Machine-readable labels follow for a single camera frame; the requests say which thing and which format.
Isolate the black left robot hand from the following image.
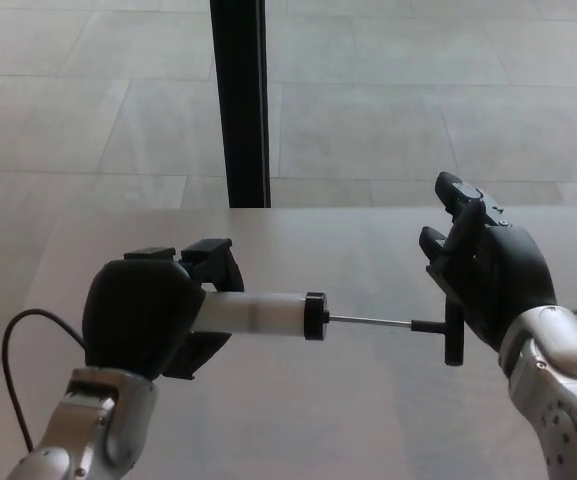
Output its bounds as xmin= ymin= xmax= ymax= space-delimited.
xmin=81 ymin=237 xmax=246 ymax=382

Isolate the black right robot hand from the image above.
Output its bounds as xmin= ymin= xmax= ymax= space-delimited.
xmin=419 ymin=171 xmax=559 ymax=354

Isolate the white air pump black handle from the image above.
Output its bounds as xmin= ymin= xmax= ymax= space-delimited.
xmin=191 ymin=289 xmax=466 ymax=368

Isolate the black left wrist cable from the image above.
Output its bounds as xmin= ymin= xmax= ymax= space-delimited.
xmin=1 ymin=308 xmax=89 ymax=451

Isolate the black vertical metal post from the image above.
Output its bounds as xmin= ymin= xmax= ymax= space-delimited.
xmin=209 ymin=0 xmax=272 ymax=209

